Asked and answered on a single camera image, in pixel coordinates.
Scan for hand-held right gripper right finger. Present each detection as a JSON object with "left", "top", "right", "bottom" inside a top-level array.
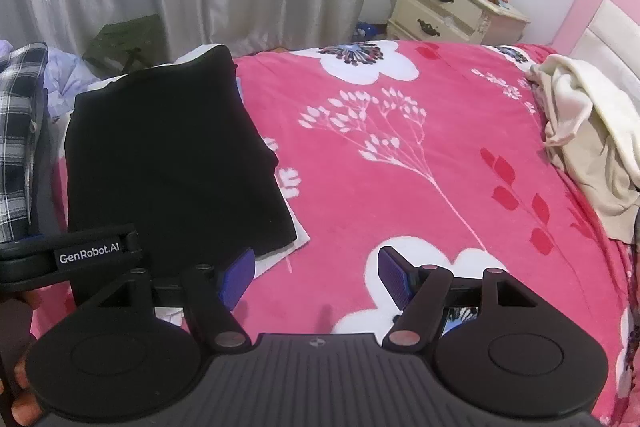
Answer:
[{"left": 376, "top": 246, "right": 540, "bottom": 353}]

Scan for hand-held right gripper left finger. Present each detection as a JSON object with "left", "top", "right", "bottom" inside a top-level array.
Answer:
[{"left": 92, "top": 247, "right": 258, "bottom": 354}]

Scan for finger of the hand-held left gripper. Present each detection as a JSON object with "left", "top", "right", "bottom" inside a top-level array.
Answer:
[{"left": 120, "top": 223, "right": 146, "bottom": 272}]

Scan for black pants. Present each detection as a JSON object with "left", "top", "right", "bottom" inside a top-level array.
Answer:
[{"left": 64, "top": 46, "right": 297, "bottom": 308}]

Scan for person's left hand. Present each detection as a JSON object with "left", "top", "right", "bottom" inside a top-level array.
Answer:
[{"left": 0, "top": 289, "right": 46, "bottom": 427}]

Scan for white folded garment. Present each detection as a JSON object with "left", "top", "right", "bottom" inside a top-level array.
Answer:
[{"left": 97, "top": 43, "right": 311, "bottom": 280}]

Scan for pink floral bed blanket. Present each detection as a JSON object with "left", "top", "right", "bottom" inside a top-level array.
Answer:
[{"left": 30, "top": 39, "right": 640, "bottom": 427}]

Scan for black white plaid cloth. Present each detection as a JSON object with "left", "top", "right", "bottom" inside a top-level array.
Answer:
[{"left": 0, "top": 42, "right": 51, "bottom": 243}]

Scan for lavender cloth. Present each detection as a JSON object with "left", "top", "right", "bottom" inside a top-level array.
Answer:
[{"left": 0, "top": 39, "right": 103, "bottom": 115}]

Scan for green folding stool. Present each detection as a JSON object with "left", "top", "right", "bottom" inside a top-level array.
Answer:
[{"left": 82, "top": 14, "right": 168, "bottom": 75}]

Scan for white fleece blanket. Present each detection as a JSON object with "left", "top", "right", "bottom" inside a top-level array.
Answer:
[{"left": 525, "top": 53, "right": 640, "bottom": 188}]

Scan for cream nightstand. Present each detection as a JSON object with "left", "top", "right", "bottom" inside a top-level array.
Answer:
[{"left": 387, "top": 0, "right": 532, "bottom": 45}]

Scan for pink white bed headboard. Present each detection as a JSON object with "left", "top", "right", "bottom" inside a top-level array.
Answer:
[{"left": 550, "top": 0, "right": 640, "bottom": 82}]

